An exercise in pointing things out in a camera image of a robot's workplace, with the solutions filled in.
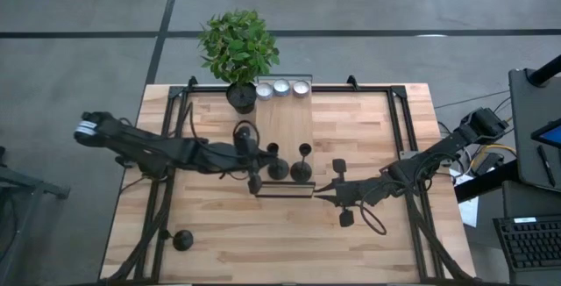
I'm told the black computer keyboard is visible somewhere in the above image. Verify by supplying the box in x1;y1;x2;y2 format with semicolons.
493;216;561;272

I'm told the wooden shelf black metal frame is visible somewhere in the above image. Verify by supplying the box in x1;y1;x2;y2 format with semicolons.
252;74;316;199

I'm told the black desk beam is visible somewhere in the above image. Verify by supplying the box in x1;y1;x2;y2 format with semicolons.
453;159;521;204

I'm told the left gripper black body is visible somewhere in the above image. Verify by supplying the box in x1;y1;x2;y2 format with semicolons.
231;123;268;197

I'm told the dark grey chair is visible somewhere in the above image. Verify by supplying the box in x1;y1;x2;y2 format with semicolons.
0;145;71;286

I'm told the black pen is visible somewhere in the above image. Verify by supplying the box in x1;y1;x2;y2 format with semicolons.
536;145;557;187

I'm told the black round pole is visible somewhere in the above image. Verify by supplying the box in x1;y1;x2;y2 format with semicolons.
528;55;561;88

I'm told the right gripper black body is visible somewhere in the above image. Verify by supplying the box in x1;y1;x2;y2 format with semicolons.
331;158;392;229

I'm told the yellow cable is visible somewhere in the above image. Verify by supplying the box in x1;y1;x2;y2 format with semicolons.
475;144;518;167

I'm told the thin grey floor cable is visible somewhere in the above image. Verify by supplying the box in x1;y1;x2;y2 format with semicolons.
433;90;512;110

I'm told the black metal rig frame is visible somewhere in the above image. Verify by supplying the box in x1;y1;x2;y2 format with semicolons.
103;75;479;285

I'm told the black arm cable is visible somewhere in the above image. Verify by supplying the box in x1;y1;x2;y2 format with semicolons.
359;191;388;237
231;119;262;151

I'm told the white tealight candle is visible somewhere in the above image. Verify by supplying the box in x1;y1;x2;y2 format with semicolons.
292;79;311;99
272;78;292;97
255;82;274;102

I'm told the grey side table top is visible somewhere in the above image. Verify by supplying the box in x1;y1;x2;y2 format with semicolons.
508;68;561;193

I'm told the black candlestick holder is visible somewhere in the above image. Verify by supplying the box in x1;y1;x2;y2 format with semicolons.
160;228;195;253
289;142;314;183
266;141;291;182

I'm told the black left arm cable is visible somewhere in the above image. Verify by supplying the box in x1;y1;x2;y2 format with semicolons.
231;119;262;151

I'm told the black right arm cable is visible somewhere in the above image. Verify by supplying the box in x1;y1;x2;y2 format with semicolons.
359;191;388;237

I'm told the tablet with blue screen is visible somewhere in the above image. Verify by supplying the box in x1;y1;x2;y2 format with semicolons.
530;118;561;150

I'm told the white paper sheet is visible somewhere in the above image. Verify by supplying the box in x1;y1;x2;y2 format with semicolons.
453;169;479;229

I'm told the green potted plant black pot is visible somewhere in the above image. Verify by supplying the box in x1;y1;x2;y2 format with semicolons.
196;9;281;115

